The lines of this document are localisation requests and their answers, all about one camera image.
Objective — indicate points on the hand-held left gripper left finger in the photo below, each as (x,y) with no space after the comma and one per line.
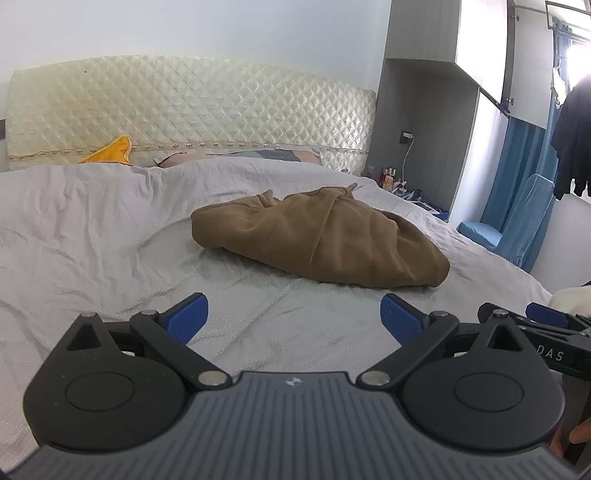
(187,318)

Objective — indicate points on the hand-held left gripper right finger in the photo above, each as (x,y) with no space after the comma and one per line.
(400,318)

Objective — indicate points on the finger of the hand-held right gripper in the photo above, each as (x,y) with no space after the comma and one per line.
(487,310)
(551,314)

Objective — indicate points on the brown hoodie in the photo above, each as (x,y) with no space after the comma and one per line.
(323,235)

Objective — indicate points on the dark hanging clothes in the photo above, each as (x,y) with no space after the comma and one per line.
(575,138)

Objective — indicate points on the person's right hand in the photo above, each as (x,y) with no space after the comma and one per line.
(579,434)

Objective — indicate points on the cream cloth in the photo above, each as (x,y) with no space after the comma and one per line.
(572,300)

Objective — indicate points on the blue covered chair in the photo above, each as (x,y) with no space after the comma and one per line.
(526,221)

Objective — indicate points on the blue box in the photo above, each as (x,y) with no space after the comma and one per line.
(438,215)

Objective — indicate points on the grey bed duvet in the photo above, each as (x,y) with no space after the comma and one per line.
(92,230)

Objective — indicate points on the small cosmetic bottles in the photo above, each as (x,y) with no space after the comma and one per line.
(389,179)

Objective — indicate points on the blue curtain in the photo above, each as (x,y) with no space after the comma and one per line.
(517,161)

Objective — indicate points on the patterned pillow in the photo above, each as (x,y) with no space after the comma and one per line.
(258,154)

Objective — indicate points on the cream quilted headboard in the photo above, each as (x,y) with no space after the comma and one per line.
(207,101)

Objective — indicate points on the grey wardrobe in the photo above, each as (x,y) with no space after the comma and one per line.
(425,92)

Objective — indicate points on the wall socket with white charger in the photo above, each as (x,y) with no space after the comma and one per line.
(406,136)

